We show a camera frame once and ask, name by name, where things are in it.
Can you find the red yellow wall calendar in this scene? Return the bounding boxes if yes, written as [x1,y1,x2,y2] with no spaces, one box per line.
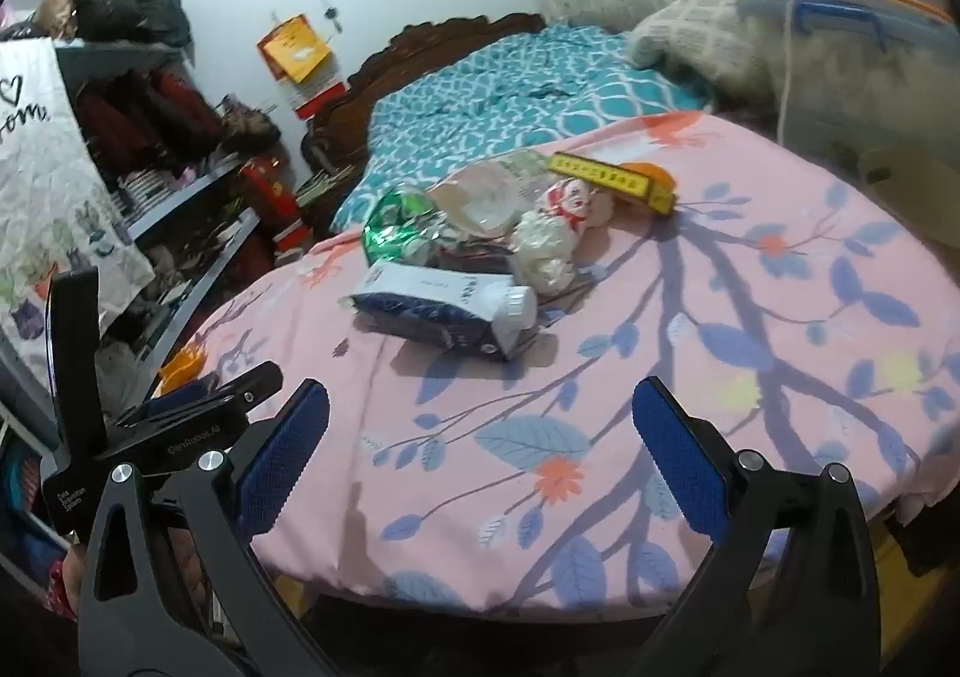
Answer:
[257,13,346,119]

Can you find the teal patterned bedsheet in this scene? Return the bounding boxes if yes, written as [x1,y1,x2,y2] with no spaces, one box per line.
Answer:
[330,23,713,236]

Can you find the pink floral blanket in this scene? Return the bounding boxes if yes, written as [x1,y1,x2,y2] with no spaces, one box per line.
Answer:
[154,111,960,618]

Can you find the yellow brown box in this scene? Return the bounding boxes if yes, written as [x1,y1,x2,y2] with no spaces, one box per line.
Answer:
[544,151,676,213]

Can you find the white cord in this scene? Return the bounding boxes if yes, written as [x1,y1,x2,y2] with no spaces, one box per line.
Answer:
[776,0,818,146]

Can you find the green foil wrapper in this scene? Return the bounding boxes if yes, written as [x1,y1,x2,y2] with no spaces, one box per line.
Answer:
[362,186,451,266]

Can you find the red canister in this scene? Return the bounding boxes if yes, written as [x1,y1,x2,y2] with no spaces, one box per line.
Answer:
[238,156,308,251]

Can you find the grey metal shelf rack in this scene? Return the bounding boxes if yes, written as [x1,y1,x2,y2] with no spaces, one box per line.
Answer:
[0,36,263,378]

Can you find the white printed cloth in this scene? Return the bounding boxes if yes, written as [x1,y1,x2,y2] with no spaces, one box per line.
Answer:
[0,36,155,363]

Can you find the white tissue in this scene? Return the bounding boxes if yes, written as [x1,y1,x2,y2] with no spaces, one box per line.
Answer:
[510,208,582,296]

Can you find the clear storage box orange lid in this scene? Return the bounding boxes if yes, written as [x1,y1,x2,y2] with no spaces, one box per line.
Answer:
[750,0,960,154]

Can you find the grey knitted pillow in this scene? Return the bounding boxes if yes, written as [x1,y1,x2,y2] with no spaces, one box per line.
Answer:
[626,0,803,94]

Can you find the clear plastic bag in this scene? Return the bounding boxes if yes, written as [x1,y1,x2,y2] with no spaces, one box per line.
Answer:
[431,163,526,243]

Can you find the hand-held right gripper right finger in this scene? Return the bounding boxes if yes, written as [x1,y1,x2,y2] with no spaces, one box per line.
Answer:
[632,375,882,677]

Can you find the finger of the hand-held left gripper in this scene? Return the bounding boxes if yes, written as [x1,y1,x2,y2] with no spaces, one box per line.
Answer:
[154,360,284,423]

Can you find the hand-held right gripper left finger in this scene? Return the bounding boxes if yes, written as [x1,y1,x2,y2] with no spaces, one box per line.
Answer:
[75,379,346,677]

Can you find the beige bin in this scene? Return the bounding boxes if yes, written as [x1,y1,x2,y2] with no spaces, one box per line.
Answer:
[855,141,960,213]

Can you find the orange plastic object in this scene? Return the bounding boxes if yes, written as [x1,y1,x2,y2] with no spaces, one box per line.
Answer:
[161,343,207,386]

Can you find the blue white carton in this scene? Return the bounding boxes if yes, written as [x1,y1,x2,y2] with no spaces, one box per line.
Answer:
[349,261,537,359]

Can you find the dark red folded clothes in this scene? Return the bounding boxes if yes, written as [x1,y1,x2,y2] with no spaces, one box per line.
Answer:
[75,70,226,176]

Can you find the red white wrapper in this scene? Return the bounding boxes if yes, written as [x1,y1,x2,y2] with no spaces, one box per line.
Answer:
[540,178,616,232]

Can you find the orange peel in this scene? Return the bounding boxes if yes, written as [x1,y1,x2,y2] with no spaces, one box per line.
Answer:
[622,161,676,198]

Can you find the person's left forearm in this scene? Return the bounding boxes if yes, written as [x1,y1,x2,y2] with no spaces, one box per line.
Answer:
[46,551,85,622]

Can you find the carved wooden headboard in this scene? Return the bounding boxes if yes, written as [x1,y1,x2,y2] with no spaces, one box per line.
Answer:
[300,12,548,239]

